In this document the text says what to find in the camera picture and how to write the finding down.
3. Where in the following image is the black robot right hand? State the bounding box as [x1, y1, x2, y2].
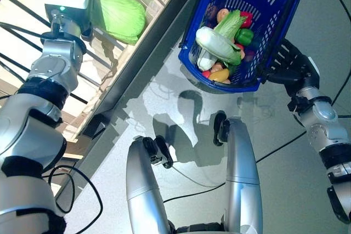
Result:
[264, 38, 320, 92]

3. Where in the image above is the green white napa cabbage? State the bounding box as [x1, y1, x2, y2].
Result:
[94, 0, 147, 45]
[197, 9, 247, 71]
[195, 26, 244, 67]

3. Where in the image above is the blue plastic shopping basket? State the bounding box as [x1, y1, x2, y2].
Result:
[178, 0, 304, 92]

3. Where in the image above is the purple eggplant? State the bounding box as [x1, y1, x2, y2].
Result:
[244, 41, 264, 64]

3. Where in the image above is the glossy green bell pepper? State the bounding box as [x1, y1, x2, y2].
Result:
[235, 28, 254, 45]

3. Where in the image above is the red bell pepper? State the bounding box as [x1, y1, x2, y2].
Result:
[240, 11, 253, 28]

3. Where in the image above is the yellow bell pepper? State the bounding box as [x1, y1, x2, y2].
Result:
[208, 69, 230, 82]

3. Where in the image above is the orange brown onion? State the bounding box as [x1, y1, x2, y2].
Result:
[217, 8, 230, 22]

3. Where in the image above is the black robot right foot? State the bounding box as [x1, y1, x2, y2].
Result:
[212, 110, 231, 147]

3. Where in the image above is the black robot foot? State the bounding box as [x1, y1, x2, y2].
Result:
[142, 135, 174, 169]
[212, 110, 231, 147]

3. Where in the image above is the wooden vegetable display stand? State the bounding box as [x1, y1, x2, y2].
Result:
[0, 0, 206, 199]

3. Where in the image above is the dark brown mushroom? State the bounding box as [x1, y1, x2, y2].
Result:
[205, 5, 219, 21]

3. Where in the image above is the silver robot right leg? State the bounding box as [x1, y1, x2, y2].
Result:
[223, 117, 264, 234]

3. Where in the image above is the silver robot leg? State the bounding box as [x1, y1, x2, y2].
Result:
[223, 117, 264, 234]
[126, 136, 172, 234]

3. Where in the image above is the black robot left foot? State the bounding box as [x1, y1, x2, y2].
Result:
[142, 135, 174, 169]

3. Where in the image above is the black robot waist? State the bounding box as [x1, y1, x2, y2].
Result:
[167, 220, 242, 234]

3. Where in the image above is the silver robot left leg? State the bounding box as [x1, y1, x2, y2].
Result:
[126, 136, 172, 234]

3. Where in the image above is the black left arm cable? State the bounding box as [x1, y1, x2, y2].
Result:
[41, 164, 104, 234]

